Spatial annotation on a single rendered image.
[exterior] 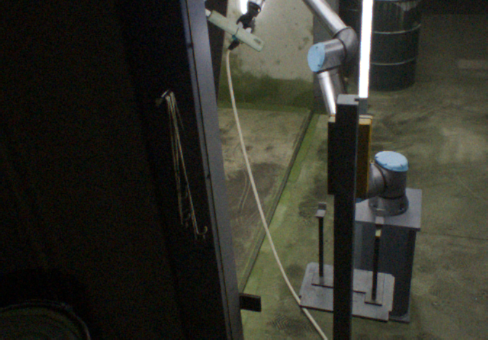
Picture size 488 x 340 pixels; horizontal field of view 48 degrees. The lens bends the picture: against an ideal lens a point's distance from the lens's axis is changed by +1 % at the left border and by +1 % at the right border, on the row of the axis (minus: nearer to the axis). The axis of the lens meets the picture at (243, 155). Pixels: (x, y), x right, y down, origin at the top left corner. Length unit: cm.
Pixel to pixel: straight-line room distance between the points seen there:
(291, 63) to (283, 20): 38
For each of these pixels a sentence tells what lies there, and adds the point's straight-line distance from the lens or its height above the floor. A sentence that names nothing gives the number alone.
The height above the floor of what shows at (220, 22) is 145.
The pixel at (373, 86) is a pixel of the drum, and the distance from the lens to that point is 524.
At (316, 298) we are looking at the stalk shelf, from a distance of 206.
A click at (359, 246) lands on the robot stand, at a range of 276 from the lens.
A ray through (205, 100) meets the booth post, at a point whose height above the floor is 154.
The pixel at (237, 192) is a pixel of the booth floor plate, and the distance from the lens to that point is 385.
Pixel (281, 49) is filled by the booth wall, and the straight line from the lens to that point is 469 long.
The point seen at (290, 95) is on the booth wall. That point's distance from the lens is 485.
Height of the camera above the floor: 230
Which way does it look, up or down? 32 degrees down
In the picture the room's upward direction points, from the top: 5 degrees counter-clockwise
